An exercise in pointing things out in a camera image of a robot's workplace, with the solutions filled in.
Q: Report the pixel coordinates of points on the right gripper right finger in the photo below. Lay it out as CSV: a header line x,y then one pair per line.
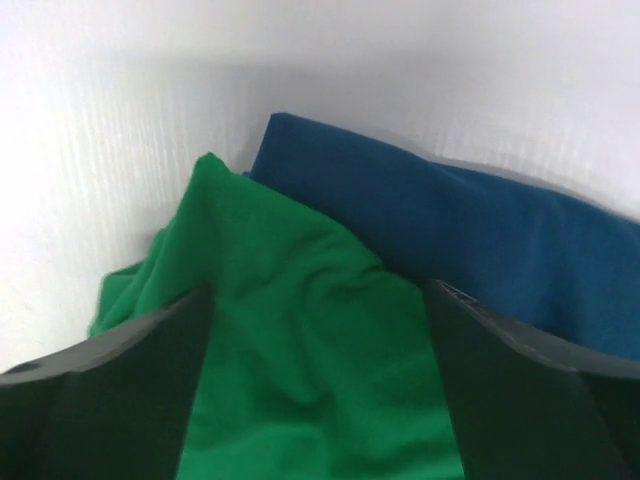
x,y
525,404

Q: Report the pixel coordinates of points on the folded navy printed t shirt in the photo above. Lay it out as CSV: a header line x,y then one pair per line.
x,y
545,258

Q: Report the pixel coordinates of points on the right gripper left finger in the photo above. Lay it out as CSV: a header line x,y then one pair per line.
x,y
115,406

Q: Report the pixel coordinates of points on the green t shirt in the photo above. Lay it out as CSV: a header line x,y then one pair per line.
x,y
320,364

